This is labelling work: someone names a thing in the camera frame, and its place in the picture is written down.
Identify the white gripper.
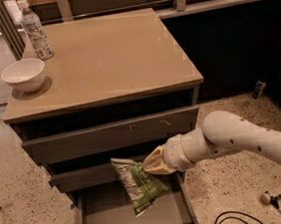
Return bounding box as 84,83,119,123
142,134,194,175

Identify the green jalapeno chip bag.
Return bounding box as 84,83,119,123
111,158,168,216

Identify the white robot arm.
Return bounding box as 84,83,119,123
142,111,281,175

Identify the grey top drawer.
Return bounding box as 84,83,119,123
22,106,198,164

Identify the grey middle drawer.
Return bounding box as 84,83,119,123
51,161,119,193

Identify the grey open bottom drawer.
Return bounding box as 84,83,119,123
79,173,198,224

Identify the grey drawer cabinet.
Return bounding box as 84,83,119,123
0,3,216,211

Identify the small dark floor device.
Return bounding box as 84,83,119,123
252,81,267,99

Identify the white ceramic bowl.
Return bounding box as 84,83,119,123
0,58,46,93

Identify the clear plastic water bottle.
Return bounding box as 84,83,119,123
17,0,54,60

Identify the black cable on floor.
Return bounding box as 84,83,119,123
210,198,281,224

